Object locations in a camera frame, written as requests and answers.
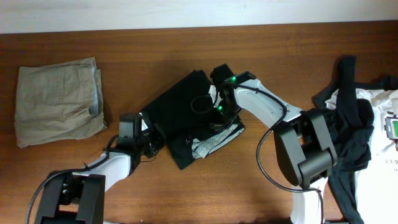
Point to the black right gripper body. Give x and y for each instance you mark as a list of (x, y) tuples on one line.
[(227, 113)]

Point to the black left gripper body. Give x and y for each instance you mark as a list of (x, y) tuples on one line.
[(151, 144)]

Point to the black shorts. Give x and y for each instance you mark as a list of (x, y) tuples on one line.
[(188, 133)]

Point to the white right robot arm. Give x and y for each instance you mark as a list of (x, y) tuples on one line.
[(304, 149)]

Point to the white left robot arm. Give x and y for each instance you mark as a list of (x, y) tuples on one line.
[(77, 195)]

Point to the folded khaki shorts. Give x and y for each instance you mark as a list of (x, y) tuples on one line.
[(58, 102)]

